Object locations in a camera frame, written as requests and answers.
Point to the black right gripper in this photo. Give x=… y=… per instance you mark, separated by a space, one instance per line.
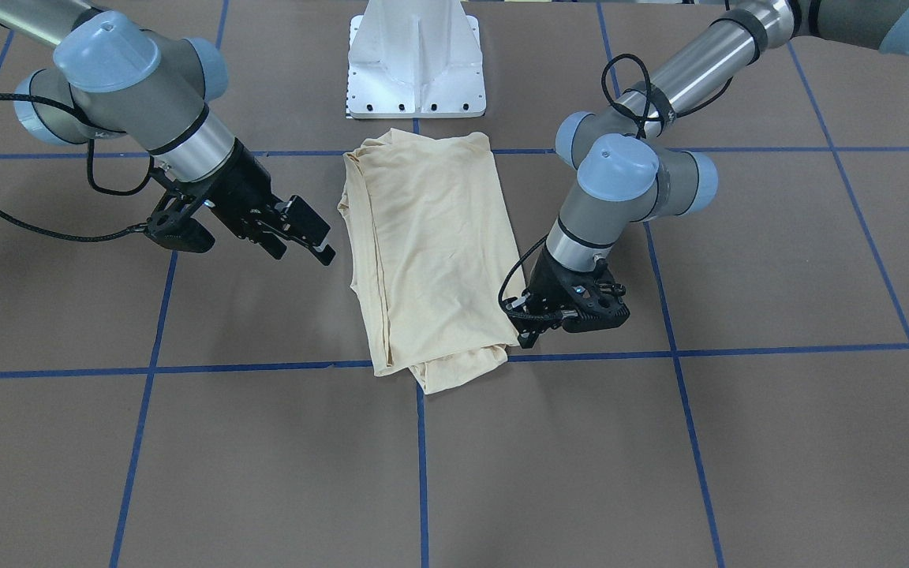
x=240 y=187

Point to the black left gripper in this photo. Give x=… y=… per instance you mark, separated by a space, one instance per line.
x=547 y=285

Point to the cream long-sleeve graphic shirt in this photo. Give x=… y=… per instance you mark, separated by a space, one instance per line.
x=431 y=242

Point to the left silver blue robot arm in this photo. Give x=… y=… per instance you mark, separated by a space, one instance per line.
x=622 y=177

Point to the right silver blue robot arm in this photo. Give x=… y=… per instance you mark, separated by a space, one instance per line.
x=112 y=78

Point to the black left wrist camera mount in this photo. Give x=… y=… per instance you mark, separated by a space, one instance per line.
x=594 y=300

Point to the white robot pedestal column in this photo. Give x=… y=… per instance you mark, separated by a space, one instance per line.
x=415 y=59

